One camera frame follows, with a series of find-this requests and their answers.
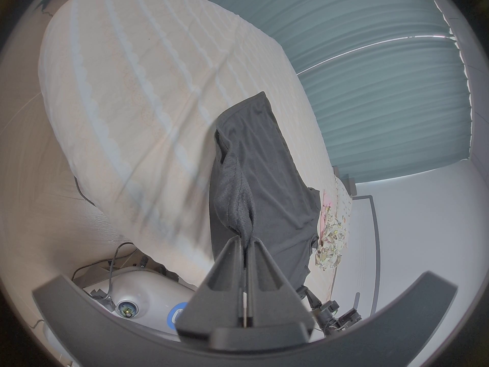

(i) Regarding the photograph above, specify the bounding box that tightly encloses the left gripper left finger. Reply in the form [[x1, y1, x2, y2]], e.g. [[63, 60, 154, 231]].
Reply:
[[176, 237, 247, 351]]

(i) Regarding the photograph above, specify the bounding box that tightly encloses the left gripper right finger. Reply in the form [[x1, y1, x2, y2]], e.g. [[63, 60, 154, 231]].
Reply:
[[248, 237, 317, 351]]

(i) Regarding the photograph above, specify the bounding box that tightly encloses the black T-shirt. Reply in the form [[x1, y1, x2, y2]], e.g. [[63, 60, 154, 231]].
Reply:
[[209, 91, 321, 293]]

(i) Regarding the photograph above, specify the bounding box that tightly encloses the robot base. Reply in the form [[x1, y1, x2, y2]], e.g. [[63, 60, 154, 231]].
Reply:
[[44, 264, 201, 345]]

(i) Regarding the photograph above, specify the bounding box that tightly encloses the white printed pyjama top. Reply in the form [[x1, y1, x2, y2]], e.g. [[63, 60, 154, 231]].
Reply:
[[315, 220, 348, 270]]

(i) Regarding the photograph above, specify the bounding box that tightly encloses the pink garment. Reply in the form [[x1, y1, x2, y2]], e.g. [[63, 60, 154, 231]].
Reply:
[[321, 191, 337, 236]]

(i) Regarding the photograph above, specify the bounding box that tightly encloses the white printed pillow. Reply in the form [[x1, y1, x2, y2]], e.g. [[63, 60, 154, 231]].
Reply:
[[334, 176, 354, 244]]

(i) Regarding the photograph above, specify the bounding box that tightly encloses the blue-green curtain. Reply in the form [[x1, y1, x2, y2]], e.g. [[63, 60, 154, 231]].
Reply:
[[297, 36, 474, 184], [209, 0, 456, 75]]

